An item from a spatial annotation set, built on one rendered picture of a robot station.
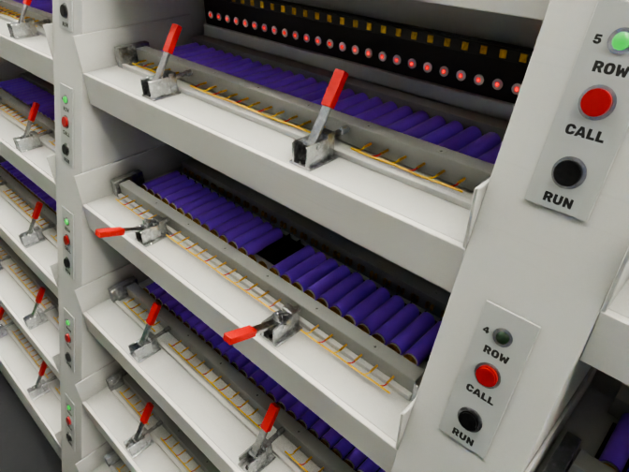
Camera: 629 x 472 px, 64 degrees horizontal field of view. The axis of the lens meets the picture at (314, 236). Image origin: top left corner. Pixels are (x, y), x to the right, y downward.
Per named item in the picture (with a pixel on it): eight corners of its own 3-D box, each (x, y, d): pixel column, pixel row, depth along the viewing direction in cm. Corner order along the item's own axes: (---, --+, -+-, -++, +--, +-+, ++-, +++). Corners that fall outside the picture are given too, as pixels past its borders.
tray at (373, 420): (392, 478, 47) (402, 415, 42) (89, 228, 82) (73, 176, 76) (495, 359, 59) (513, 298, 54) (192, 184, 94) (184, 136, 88)
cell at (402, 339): (433, 328, 57) (400, 361, 53) (420, 320, 58) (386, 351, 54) (436, 317, 56) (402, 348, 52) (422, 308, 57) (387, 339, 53)
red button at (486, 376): (491, 391, 37) (499, 375, 36) (472, 379, 38) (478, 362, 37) (497, 386, 38) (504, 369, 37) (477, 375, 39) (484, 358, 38)
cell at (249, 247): (283, 241, 71) (247, 261, 67) (274, 235, 72) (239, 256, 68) (283, 229, 70) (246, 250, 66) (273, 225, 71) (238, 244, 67)
